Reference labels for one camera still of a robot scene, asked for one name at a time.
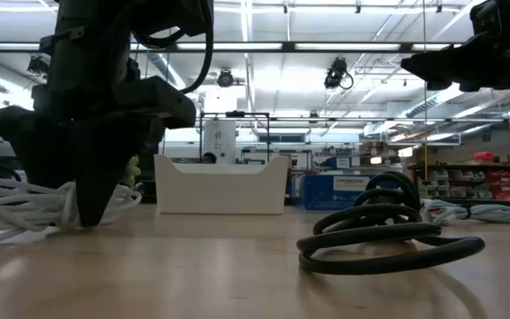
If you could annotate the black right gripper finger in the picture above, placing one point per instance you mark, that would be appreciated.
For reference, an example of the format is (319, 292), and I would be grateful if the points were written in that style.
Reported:
(441, 66)

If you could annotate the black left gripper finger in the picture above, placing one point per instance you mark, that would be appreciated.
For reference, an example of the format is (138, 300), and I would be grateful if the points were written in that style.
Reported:
(110, 195)
(87, 201)

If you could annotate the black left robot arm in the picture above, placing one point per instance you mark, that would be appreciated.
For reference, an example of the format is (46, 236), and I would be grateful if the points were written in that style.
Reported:
(91, 49)

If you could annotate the yellow-green object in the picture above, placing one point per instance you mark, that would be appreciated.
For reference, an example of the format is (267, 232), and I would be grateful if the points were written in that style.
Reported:
(131, 170)

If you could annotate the yellow vertical pole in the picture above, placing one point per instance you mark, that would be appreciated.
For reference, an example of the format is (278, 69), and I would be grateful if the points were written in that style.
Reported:
(425, 133)

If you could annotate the person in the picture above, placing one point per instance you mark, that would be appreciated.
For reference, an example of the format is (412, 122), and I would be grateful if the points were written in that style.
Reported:
(209, 158)

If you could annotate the white plastic bin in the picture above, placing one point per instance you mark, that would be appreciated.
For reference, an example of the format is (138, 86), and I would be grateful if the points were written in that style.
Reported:
(221, 190)

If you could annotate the white cylindrical column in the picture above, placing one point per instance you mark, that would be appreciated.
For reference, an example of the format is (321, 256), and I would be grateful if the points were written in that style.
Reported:
(219, 142)

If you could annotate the shelf with red bins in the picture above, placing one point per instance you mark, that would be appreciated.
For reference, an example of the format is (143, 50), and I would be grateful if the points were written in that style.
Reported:
(503, 184)

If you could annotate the round black ceiling fixture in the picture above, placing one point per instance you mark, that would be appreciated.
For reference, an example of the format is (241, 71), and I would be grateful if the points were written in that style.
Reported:
(225, 78)

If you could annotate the blue cardboard box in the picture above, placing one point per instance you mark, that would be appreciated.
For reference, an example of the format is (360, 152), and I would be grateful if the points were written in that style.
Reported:
(321, 192)

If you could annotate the black hanging overhead camera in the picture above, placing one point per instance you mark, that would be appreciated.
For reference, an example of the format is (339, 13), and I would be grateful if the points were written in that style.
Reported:
(336, 73)

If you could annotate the black background rack frame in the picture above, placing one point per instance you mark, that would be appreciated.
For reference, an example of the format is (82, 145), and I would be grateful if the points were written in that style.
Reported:
(268, 133)

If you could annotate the black overhead frame bar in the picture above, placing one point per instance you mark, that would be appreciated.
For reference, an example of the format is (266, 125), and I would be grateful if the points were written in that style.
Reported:
(246, 46)

